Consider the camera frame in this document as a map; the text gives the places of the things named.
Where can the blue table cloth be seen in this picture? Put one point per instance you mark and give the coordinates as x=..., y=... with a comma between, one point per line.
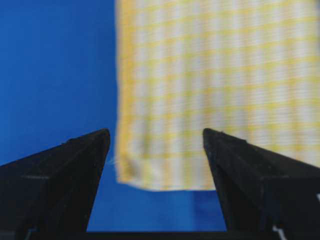
x=58, y=81

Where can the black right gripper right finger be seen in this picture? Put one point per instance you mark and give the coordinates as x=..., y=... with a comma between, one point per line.
x=263, y=194

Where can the yellow striped towel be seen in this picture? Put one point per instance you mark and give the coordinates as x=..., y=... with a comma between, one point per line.
x=249, y=68

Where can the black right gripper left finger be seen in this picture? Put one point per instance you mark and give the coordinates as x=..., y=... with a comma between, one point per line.
x=50, y=195

